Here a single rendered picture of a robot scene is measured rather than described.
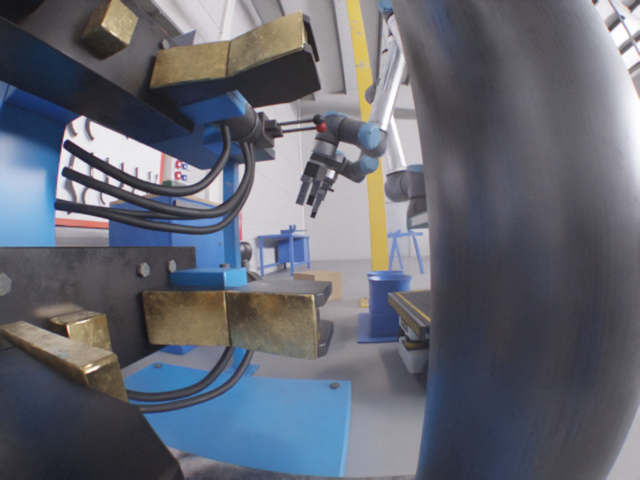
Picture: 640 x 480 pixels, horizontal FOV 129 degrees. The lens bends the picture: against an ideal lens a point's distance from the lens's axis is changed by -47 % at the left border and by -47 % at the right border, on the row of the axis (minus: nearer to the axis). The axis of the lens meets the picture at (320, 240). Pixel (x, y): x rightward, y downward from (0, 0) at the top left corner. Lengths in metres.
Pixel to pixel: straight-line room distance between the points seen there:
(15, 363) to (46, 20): 0.42
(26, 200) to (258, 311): 0.51
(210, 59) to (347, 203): 10.60
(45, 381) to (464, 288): 0.25
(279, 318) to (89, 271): 0.29
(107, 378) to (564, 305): 0.24
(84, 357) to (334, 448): 0.62
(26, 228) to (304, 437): 0.77
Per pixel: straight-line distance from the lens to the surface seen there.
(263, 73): 0.54
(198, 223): 1.87
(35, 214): 0.66
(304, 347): 0.41
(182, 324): 0.50
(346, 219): 10.97
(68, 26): 0.52
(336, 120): 1.01
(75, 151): 0.65
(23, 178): 0.65
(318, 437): 0.76
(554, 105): 0.17
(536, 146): 0.17
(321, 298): 0.40
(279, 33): 0.53
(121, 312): 0.51
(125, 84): 0.57
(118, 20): 0.52
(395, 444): 0.92
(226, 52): 0.59
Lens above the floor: 0.59
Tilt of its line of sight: 1 degrees up
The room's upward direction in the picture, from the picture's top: 3 degrees counter-clockwise
